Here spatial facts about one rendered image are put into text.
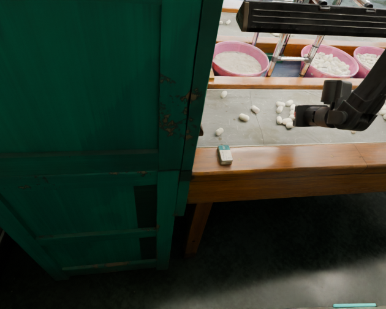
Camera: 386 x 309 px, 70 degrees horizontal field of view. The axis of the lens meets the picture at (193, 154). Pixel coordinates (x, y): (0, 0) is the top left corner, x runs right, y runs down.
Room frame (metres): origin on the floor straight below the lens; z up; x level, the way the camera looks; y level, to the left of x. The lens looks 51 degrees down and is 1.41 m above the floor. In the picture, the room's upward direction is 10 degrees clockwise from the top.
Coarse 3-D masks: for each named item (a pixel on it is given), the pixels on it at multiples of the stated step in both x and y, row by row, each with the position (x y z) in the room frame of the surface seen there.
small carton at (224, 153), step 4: (220, 148) 0.56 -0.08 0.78; (224, 148) 0.56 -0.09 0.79; (228, 148) 0.56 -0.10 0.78; (220, 152) 0.54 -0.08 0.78; (224, 152) 0.55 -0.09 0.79; (228, 152) 0.55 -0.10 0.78; (220, 156) 0.53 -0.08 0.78; (224, 156) 0.53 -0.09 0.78; (228, 156) 0.53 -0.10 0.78; (220, 160) 0.52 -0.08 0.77; (224, 160) 0.51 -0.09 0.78; (228, 160) 0.52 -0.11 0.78; (232, 160) 0.52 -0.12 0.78
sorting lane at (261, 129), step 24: (216, 96) 0.86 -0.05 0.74; (240, 96) 0.89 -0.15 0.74; (264, 96) 0.91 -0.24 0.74; (288, 96) 0.94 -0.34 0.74; (312, 96) 0.97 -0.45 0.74; (216, 120) 0.73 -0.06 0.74; (240, 120) 0.75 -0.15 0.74; (264, 120) 0.77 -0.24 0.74; (384, 120) 0.89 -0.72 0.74; (216, 144) 0.61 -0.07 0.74; (240, 144) 0.63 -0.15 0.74; (264, 144) 0.65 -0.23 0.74; (288, 144) 0.67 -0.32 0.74; (312, 144) 0.69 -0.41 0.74
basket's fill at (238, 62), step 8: (216, 56) 1.16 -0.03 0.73; (224, 56) 1.16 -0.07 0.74; (232, 56) 1.17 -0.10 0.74; (240, 56) 1.20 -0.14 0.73; (248, 56) 1.20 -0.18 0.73; (224, 64) 1.10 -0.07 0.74; (232, 64) 1.11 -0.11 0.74; (240, 64) 1.11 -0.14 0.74; (248, 64) 1.13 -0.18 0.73; (256, 64) 1.16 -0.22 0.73; (240, 72) 1.06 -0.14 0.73; (248, 72) 1.08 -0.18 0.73; (256, 72) 1.08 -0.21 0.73
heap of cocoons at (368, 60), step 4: (356, 56) 1.36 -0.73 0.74; (360, 56) 1.37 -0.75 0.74; (364, 56) 1.38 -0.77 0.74; (368, 56) 1.37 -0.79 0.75; (372, 56) 1.40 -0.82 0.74; (360, 60) 1.34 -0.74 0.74; (364, 60) 1.34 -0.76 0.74; (368, 60) 1.34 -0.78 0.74; (372, 60) 1.36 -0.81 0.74; (376, 60) 1.37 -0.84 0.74; (364, 64) 1.31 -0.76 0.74; (368, 64) 1.31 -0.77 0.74; (372, 64) 1.31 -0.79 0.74
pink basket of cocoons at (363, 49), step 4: (356, 48) 1.38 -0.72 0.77; (360, 48) 1.41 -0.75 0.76; (364, 48) 1.42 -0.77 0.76; (372, 48) 1.43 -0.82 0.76; (376, 48) 1.44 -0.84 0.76; (380, 48) 1.43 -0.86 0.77; (356, 52) 1.38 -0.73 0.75; (360, 52) 1.41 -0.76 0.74; (364, 52) 1.42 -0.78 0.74; (368, 52) 1.43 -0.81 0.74; (376, 52) 1.43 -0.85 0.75; (380, 52) 1.43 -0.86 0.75; (376, 56) 1.42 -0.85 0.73; (356, 60) 1.28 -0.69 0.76; (360, 64) 1.25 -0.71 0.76; (360, 68) 1.25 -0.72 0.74; (364, 68) 1.23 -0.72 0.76; (368, 68) 1.21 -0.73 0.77; (360, 72) 1.25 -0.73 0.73; (364, 72) 1.23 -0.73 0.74; (368, 72) 1.21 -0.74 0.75; (352, 76) 1.29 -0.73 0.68; (356, 76) 1.26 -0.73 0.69; (360, 76) 1.24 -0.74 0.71; (364, 76) 1.23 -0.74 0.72
